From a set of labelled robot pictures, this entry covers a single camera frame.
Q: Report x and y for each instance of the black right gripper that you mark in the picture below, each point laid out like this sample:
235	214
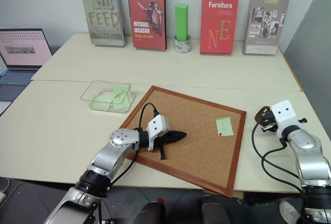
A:
273	123

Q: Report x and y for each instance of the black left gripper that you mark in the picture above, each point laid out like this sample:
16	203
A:
165	137

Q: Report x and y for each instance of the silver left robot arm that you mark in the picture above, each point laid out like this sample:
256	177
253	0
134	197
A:
119	141

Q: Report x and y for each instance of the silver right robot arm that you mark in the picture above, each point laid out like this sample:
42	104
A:
305	141

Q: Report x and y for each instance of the green sticky note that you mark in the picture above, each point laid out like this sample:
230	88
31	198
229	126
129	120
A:
225	127

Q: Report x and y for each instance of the green paper note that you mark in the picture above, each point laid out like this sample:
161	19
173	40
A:
120	90
101	103

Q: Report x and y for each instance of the clear plastic box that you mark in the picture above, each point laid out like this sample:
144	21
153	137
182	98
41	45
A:
102	87

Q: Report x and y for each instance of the wood framed cork board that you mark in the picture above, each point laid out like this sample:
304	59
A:
194	131

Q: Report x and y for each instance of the dark rounded shape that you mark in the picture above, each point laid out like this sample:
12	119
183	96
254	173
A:
214	211
152	213

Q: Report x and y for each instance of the white shoe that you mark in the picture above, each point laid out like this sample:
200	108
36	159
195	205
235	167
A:
289	211

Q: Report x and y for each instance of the clear tape roll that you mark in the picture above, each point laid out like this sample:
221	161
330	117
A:
182	46

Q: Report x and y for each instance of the brown Homes book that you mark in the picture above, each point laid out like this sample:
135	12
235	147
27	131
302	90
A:
266	19

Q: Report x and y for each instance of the red Furniture book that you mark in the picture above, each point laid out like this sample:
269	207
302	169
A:
218	22

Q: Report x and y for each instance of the green rectangular block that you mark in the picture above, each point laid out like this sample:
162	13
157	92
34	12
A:
181	19

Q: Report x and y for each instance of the red Michael Jackson book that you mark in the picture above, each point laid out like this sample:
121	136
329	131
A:
147	14

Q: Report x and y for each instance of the grey FEED book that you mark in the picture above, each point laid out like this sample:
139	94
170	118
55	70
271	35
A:
103	17

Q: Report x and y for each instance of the open laptop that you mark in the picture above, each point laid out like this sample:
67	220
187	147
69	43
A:
23	48

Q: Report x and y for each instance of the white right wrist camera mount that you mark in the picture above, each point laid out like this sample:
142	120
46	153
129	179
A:
284	115

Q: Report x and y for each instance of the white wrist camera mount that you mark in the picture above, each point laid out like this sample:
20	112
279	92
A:
156	125
284	115

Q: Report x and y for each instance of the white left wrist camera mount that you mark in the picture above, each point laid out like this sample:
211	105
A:
156	125

